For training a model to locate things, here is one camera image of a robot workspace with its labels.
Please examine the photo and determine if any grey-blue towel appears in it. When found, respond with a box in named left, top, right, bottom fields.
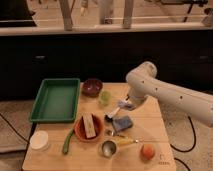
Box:
left=118, top=100, right=135, bottom=111

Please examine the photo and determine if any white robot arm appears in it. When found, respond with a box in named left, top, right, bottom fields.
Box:
left=126, top=61, right=213, bottom=127

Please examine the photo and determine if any green plastic cup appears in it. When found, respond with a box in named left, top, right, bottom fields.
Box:
left=99, top=91, right=111, bottom=106

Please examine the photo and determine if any metal measuring cup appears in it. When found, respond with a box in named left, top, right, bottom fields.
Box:
left=100, top=139, right=138, bottom=158

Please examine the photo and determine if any dark red bowl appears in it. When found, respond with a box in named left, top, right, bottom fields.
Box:
left=82, top=78, right=103, bottom=97

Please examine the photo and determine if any wooden block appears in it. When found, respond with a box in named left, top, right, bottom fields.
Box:
left=83, top=114, right=96, bottom=138

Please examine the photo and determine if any blue sponge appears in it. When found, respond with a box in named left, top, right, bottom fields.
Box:
left=112, top=116, right=133, bottom=132

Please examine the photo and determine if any small metal spoon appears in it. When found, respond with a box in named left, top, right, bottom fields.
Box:
left=105, top=129, right=127, bottom=138

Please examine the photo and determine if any green plastic tray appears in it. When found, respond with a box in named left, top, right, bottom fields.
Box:
left=29, top=78, right=80, bottom=123

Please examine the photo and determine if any orange bowl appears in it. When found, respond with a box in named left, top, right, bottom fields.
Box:
left=74, top=114, right=103, bottom=143

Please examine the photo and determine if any green cucumber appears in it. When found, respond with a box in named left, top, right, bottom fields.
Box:
left=62, top=129, right=74, bottom=155

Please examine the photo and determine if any orange fruit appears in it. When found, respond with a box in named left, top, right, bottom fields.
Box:
left=140, top=144, right=155, bottom=160

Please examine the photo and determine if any white handled brush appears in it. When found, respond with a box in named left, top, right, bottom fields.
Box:
left=104, top=107, right=120, bottom=122

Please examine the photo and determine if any black cable right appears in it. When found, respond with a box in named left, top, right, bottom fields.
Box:
left=169, top=114, right=198, bottom=171

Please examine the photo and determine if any black cable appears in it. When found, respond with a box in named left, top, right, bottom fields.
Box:
left=0, top=112, right=30, bottom=144
left=169, top=114, right=198, bottom=171

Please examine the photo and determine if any black cable left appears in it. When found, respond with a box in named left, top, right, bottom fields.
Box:
left=0, top=112, right=30, bottom=144

